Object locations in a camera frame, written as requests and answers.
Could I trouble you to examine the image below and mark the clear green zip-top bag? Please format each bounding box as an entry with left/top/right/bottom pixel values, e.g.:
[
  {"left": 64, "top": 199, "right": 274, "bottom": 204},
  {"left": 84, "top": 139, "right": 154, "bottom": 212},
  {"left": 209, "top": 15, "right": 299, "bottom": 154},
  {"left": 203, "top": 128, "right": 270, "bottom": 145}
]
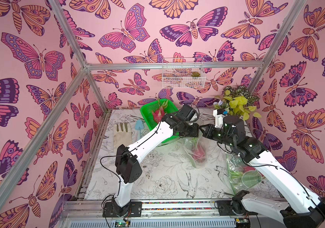
[{"left": 183, "top": 136, "right": 207, "bottom": 169}]

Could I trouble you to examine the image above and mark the pink dragon fruit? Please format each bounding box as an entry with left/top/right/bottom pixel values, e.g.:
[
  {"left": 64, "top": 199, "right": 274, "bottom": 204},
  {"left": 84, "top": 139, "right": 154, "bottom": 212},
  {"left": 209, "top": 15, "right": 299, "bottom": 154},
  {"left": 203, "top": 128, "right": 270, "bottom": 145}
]
[
  {"left": 152, "top": 99, "right": 168, "bottom": 124},
  {"left": 192, "top": 143, "right": 206, "bottom": 163}
]

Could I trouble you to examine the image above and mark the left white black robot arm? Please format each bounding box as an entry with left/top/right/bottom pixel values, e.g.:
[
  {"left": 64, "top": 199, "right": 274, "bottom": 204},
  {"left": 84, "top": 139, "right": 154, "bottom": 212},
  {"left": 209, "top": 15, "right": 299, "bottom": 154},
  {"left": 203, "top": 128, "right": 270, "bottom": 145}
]
[{"left": 111, "top": 104, "right": 199, "bottom": 217}]

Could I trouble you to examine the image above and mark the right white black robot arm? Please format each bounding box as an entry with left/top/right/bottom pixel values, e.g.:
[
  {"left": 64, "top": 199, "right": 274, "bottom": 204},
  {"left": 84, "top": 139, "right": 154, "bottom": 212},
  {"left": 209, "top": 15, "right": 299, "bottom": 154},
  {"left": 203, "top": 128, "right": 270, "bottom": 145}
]
[{"left": 199, "top": 116, "right": 325, "bottom": 228}]

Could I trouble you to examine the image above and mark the potted plant in amber vase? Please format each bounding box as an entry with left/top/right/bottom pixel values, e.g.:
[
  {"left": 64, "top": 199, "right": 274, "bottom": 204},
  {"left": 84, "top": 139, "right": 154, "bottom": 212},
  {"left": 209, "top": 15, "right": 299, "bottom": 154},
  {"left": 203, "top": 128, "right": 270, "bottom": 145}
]
[{"left": 213, "top": 85, "right": 262, "bottom": 121}]

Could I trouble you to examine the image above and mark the green plastic basket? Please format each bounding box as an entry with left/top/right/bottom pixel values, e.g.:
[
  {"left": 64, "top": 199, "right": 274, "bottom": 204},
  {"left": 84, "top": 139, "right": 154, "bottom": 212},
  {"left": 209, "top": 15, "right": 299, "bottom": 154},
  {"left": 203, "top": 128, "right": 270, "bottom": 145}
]
[{"left": 140, "top": 99, "right": 178, "bottom": 131}]

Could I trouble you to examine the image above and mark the small succulent in wire basket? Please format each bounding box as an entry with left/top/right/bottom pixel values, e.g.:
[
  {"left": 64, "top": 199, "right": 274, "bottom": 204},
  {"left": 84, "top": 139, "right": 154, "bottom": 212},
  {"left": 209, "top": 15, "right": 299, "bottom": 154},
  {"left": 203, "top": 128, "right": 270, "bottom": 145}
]
[{"left": 191, "top": 72, "right": 201, "bottom": 78}]

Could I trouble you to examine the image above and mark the white wire wall basket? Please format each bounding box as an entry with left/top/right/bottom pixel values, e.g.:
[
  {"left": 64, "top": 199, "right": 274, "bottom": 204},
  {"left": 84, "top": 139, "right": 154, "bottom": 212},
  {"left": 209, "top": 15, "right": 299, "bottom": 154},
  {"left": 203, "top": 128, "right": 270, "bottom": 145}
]
[{"left": 161, "top": 58, "right": 206, "bottom": 89}]

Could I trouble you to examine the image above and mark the metal base rail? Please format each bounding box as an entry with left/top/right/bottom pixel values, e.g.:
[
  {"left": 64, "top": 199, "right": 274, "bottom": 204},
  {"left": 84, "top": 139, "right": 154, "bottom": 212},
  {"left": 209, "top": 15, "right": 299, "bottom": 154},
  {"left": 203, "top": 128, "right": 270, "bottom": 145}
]
[{"left": 56, "top": 199, "right": 284, "bottom": 228}]

